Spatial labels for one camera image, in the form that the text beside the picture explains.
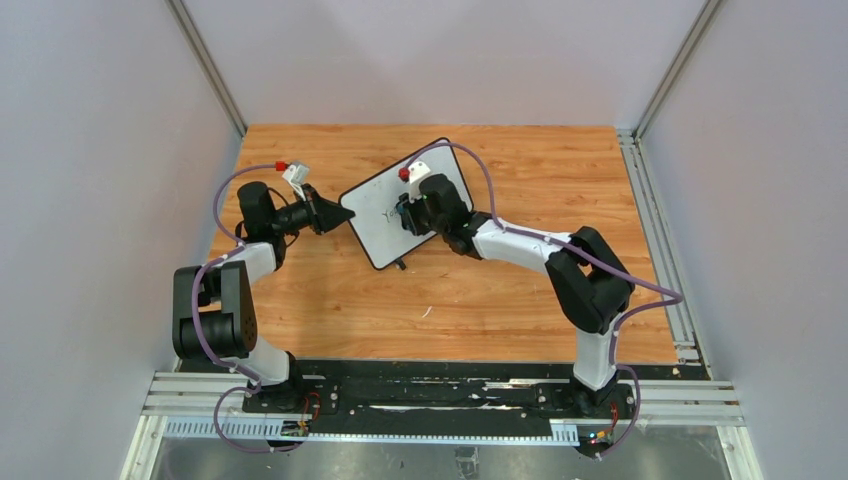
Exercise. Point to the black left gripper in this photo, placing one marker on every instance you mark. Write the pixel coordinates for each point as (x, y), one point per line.
(315, 211)

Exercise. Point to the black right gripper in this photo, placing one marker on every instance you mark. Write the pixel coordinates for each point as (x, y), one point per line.
(406, 211)

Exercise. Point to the white whiteboard with black frame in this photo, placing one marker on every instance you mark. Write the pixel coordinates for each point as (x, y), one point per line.
(377, 224)

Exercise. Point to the blue and black eraser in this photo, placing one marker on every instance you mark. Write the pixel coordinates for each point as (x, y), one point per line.
(407, 211)

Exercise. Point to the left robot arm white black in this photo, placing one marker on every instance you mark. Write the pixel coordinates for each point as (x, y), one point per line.
(214, 316)

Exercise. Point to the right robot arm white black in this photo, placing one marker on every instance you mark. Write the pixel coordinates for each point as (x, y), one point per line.
(578, 266)

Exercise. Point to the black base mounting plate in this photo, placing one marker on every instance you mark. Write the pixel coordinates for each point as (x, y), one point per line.
(424, 401)

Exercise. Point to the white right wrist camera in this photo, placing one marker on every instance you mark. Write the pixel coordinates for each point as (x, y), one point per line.
(417, 172)

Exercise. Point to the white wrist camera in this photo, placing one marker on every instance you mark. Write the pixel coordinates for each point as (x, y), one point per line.
(295, 175)
(417, 172)

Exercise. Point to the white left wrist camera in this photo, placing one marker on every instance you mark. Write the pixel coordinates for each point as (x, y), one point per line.
(295, 175)

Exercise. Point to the aluminium front rail frame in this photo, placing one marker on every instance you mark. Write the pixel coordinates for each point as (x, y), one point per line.
(691, 432)

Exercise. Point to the left aluminium corner post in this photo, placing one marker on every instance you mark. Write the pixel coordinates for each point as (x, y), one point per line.
(196, 43)

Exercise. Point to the aluminium corner post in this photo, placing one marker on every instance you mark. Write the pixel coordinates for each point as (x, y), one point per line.
(196, 43)
(697, 30)

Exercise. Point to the right aluminium table rail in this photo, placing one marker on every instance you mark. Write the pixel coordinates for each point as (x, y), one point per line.
(680, 317)

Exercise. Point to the right aluminium corner post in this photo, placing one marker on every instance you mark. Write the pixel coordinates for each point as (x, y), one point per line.
(697, 30)

